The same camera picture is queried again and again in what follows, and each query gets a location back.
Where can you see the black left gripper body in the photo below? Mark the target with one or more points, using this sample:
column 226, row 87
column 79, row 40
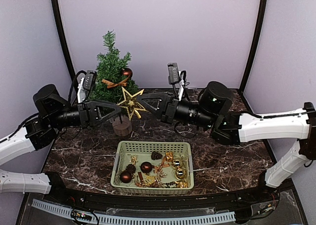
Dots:
column 84, row 119

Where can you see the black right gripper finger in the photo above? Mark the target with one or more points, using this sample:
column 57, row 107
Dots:
column 154, row 106
column 150, row 98

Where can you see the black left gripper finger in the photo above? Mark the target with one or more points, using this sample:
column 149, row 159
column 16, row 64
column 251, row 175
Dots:
column 94, row 105
column 96, row 118

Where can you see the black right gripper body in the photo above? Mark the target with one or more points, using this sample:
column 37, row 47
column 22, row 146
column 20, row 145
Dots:
column 201, row 119

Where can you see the gold star ornament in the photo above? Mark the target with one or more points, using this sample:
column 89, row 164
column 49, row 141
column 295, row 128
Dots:
column 131, row 104

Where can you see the small green christmas tree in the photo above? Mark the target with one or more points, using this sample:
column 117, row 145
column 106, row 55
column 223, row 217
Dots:
column 109, row 67

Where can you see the brown ribbon bow ornament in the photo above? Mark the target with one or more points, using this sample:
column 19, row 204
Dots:
column 110, row 84

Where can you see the brown ball ornament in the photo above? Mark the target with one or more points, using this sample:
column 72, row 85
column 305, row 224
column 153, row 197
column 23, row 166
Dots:
column 125, row 177
column 146, row 167
column 127, row 72

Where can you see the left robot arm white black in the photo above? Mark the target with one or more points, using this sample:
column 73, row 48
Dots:
column 40, row 130

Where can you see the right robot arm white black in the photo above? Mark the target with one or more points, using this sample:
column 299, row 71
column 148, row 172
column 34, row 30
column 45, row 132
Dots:
column 232, row 128

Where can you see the gold gift box ornament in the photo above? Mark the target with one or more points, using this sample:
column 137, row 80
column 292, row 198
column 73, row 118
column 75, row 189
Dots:
column 169, row 156
column 182, row 184

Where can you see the cream perforated plastic basket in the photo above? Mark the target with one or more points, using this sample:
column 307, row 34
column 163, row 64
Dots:
column 153, row 168

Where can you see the pine cone ornament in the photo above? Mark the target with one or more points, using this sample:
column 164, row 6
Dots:
column 156, row 155
column 131, row 168

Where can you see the shiny gold ball ornament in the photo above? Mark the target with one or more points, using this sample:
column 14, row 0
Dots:
column 176, row 163

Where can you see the brown ball ornament front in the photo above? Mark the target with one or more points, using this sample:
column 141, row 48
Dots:
column 125, row 177

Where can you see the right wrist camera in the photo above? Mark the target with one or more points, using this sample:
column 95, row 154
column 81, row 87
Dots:
column 178, row 80

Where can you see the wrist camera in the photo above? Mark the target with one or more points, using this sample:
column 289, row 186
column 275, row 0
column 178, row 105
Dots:
column 86, row 85
column 178, row 80

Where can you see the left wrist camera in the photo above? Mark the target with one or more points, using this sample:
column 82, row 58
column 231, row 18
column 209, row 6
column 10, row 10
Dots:
column 86, row 85

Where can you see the black front table rail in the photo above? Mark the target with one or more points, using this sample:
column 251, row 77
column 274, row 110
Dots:
column 240, row 199

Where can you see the white slotted cable duct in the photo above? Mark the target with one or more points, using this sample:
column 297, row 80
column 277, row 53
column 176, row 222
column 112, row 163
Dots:
column 133, row 217

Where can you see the black corner frame post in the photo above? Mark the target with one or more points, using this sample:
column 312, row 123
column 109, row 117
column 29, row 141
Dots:
column 62, row 38

